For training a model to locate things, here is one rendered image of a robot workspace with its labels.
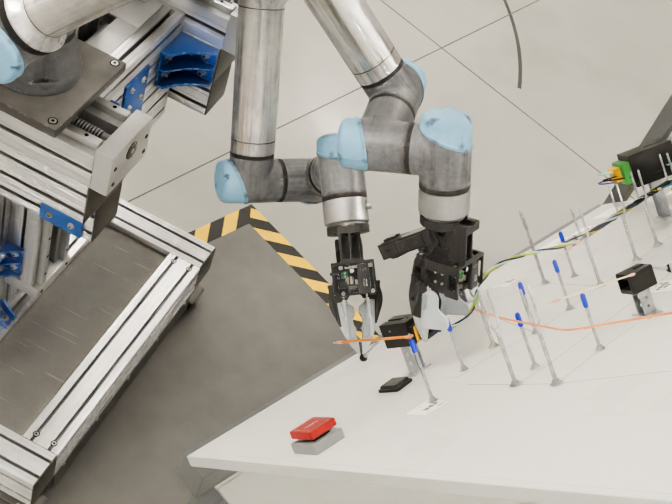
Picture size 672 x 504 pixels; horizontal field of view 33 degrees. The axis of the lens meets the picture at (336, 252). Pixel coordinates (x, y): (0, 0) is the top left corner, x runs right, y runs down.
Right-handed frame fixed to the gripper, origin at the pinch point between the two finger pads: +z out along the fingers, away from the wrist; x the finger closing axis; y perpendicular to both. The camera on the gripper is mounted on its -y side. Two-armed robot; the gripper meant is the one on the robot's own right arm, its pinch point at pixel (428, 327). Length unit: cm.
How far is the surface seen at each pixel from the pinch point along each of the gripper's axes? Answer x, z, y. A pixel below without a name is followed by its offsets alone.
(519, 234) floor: 171, 71, -79
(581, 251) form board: 54, 8, -1
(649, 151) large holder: 66, -10, 5
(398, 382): -6.7, 7.1, -0.9
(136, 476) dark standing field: 15, 81, -93
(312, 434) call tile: -27.9, 4.7, -0.5
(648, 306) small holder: 15.4, -6.5, 28.6
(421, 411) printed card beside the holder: -15.7, 3.2, 9.5
